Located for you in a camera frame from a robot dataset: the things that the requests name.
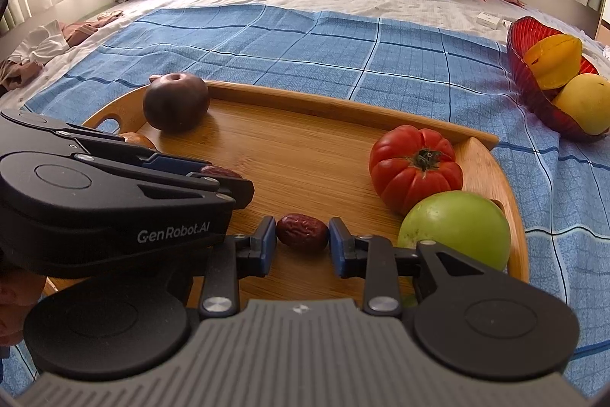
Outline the pink garment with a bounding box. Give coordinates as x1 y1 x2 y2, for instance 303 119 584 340
61 10 124 46

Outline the yellow starfruit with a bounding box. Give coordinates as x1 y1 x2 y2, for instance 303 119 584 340
523 34 583 90

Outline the red tomato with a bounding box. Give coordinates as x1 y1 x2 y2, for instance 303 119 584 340
370 125 464 217

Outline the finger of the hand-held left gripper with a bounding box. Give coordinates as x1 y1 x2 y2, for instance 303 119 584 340
45 124 213 176
74 152 255 213

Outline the yellow pear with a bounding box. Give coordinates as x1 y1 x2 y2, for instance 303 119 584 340
552 73 610 136

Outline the dark brown apple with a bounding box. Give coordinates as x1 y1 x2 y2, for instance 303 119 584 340
143 72 211 134

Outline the red date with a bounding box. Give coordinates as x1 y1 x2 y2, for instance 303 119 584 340
276 213 329 254
199 165 243 180

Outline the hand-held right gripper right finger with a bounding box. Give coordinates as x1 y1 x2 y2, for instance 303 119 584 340
329 217 507 317

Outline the red glass bowl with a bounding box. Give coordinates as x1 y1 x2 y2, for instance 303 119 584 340
506 17 606 143

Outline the person's left hand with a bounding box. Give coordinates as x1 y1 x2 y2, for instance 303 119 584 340
0 265 48 346

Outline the small white box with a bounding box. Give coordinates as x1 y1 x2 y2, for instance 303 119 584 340
477 11 512 31

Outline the brown garment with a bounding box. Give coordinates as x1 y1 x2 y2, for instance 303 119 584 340
0 59 46 93

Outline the white garment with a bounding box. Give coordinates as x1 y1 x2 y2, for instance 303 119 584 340
16 20 71 65

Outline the blue checked blanket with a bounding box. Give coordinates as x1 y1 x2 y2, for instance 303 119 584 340
0 4 610 389

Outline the wooden tray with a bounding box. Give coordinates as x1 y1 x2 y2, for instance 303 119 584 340
45 79 531 310

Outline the small orange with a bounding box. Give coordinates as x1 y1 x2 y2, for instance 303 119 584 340
117 132 158 151

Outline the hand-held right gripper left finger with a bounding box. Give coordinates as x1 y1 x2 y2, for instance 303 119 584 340
199 216 278 318

